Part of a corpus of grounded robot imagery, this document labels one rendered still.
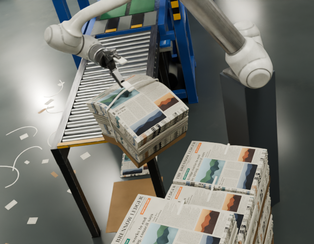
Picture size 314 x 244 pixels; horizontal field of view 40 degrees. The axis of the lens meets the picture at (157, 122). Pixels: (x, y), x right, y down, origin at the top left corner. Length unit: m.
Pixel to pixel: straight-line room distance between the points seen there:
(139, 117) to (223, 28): 0.51
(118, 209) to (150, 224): 1.55
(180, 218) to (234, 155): 0.61
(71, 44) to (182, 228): 0.96
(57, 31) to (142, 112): 0.51
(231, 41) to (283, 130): 1.65
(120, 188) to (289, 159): 1.22
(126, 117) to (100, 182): 1.53
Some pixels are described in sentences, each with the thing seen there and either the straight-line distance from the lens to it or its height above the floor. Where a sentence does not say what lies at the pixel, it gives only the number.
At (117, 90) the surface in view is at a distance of 2.01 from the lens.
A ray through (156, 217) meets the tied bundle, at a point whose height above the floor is 1.06.
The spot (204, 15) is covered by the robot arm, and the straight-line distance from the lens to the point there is 1.81.
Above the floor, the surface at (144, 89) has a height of 1.18.
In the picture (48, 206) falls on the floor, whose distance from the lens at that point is 3.31.
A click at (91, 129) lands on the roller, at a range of 2.47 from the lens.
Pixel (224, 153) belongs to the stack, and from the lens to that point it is 2.05.
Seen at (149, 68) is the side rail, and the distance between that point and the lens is 2.85.
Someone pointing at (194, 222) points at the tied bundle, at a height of 1.06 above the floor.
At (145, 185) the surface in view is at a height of 0.00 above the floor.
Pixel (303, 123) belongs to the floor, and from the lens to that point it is 3.49.
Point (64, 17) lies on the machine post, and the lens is 3.50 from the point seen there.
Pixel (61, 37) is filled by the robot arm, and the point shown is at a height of 1.46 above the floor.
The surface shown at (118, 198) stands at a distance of 3.14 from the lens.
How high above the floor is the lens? 2.23
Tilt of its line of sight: 37 degrees down
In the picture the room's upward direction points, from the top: 14 degrees counter-clockwise
